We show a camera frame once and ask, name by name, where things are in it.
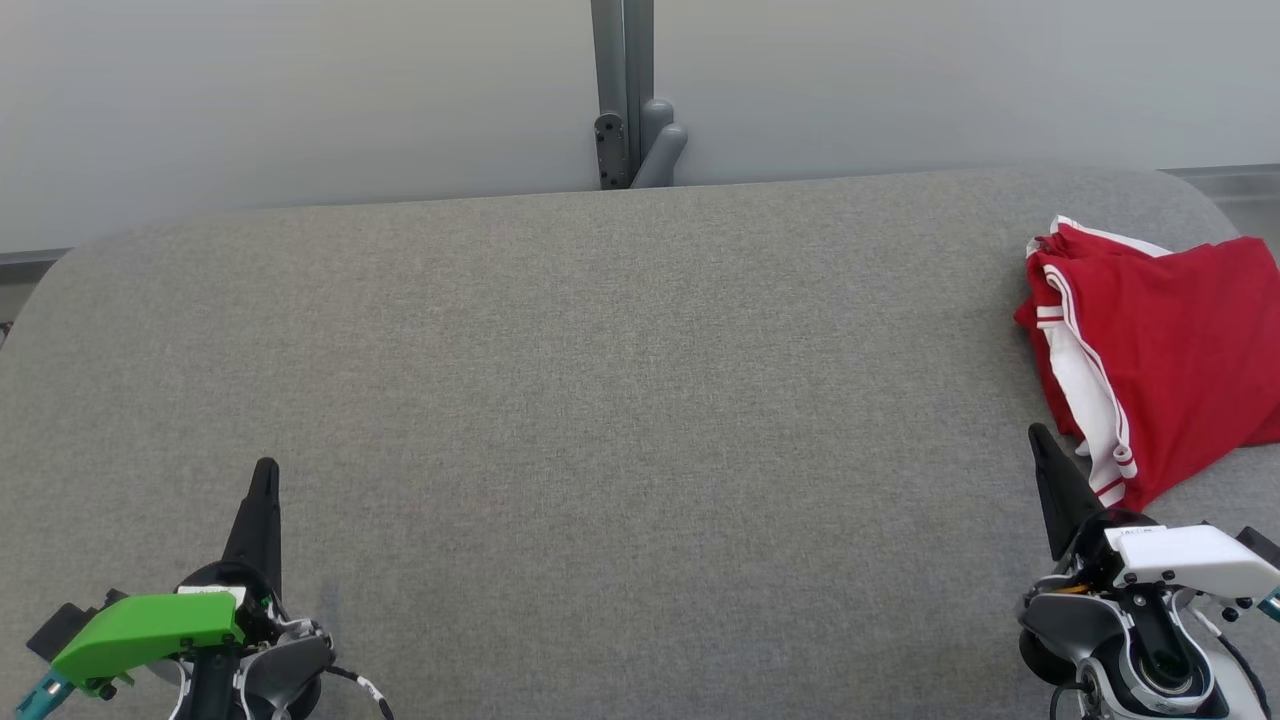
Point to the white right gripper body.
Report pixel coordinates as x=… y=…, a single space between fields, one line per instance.
x=1190 y=555

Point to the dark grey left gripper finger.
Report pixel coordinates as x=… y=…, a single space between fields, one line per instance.
x=258 y=520

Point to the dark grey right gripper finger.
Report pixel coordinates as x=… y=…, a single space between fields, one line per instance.
x=1062 y=490

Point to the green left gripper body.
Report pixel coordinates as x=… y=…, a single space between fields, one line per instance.
x=150 y=625

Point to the red white basketball jersey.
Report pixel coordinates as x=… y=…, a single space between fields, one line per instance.
x=1190 y=350

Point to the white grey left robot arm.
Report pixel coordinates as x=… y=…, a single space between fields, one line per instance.
x=290 y=660

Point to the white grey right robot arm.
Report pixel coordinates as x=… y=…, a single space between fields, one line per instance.
x=1070 y=615

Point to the grey fabric sofa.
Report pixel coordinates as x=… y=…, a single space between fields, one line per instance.
x=600 y=400

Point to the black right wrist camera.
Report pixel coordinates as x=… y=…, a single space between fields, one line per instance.
x=1262 y=548

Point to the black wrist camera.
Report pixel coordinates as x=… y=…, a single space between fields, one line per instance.
x=1262 y=548
x=65 y=625

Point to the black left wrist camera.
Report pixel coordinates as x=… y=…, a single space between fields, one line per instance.
x=65 y=625

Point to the grey partition floor rail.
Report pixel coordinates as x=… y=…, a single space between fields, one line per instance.
x=1230 y=182
x=30 y=258

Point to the aluminium partition post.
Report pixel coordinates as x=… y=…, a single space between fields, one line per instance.
x=620 y=70

